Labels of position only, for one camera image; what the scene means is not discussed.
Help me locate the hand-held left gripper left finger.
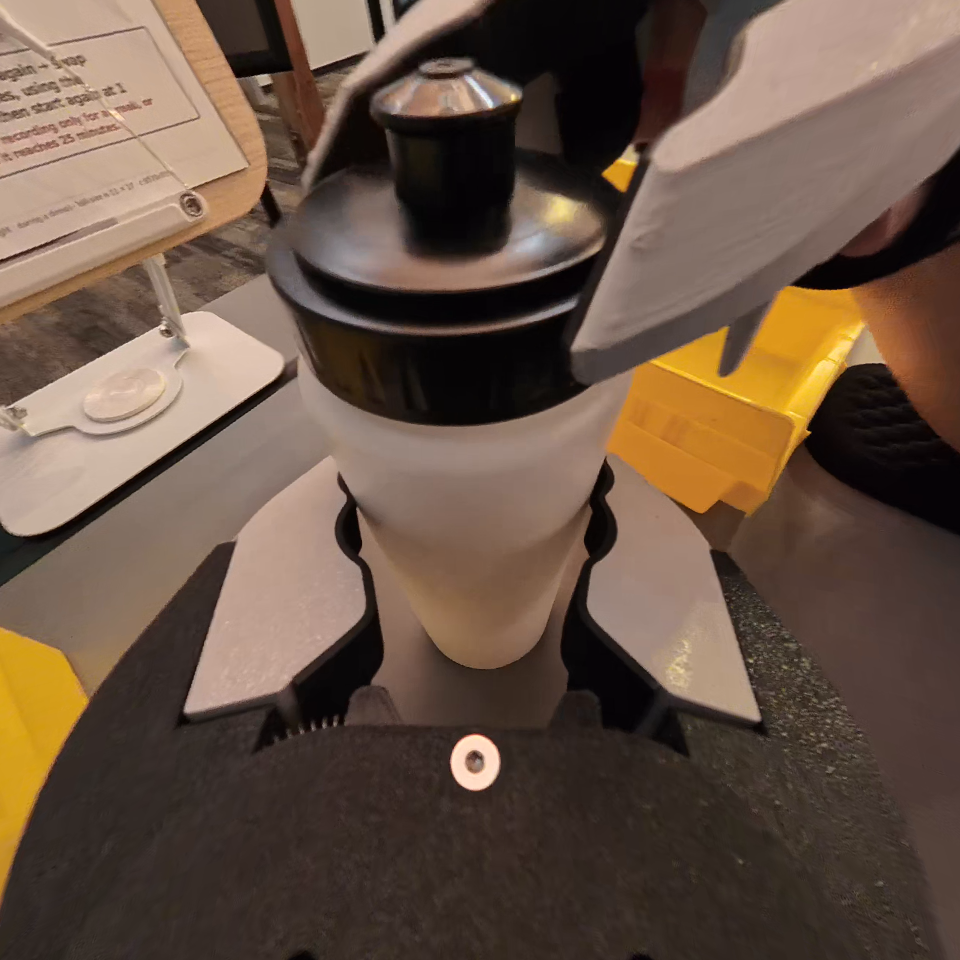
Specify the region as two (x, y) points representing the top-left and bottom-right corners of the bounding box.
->
(183, 457), (387, 727)

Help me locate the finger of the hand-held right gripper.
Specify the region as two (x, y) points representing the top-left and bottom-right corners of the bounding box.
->
(568, 0), (960, 387)
(300, 0), (498, 194)

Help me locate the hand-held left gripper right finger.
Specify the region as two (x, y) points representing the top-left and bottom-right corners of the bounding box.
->
(561, 459), (764, 735)

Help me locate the yellow plastic bin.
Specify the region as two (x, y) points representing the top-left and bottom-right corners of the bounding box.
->
(602, 148), (869, 519)
(0, 626), (91, 871)

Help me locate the white plastic bottle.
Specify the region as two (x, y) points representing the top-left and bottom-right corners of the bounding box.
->
(294, 351), (636, 672)

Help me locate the black bottle lid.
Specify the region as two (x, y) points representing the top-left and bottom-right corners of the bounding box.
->
(264, 57), (625, 426)

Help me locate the instruction sheet on stand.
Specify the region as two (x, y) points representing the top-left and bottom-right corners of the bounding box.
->
(0, 0), (271, 325)

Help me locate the white stand base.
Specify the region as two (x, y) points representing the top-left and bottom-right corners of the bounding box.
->
(0, 310), (288, 539)

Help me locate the round white disc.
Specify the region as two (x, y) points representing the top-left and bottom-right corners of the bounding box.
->
(81, 366), (168, 424)

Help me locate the white paper sign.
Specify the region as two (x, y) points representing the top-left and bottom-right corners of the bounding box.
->
(0, 0), (252, 265)

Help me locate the wooden post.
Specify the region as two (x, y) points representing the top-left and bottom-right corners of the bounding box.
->
(272, 0), (327, 153)

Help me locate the thin gold cord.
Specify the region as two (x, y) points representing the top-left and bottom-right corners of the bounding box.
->
(41, 48), (198, 205)

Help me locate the metal stand bracket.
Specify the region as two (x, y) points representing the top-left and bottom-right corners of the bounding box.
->
(0, 255), (194, 438)

